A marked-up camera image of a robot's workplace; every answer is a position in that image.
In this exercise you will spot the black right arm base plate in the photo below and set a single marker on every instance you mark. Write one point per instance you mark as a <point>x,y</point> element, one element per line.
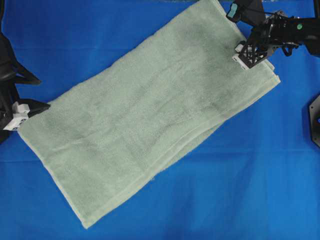
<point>314,120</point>

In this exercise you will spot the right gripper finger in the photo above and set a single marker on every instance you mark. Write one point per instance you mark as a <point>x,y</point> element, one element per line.
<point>237,59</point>
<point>240,46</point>

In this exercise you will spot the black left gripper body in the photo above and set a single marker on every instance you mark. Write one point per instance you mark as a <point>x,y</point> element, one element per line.
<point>8,96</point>

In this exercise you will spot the blue table cloth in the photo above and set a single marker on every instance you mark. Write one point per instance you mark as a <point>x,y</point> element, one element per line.
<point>256,178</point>

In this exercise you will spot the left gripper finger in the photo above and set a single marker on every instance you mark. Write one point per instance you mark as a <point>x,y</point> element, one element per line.
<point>25,76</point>
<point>20,111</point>

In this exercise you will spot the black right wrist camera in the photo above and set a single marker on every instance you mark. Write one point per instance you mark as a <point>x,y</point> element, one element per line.
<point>250,12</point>

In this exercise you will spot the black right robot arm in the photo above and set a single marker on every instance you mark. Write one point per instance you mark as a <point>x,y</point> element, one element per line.
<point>278,32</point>

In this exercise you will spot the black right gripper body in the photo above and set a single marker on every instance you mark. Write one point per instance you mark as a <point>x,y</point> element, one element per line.
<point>261,44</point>

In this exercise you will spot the light green bath towel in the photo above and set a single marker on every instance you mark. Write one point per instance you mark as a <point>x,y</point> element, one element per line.
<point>107,137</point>

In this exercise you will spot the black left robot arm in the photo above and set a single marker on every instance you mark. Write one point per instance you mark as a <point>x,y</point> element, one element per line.
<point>7,72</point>

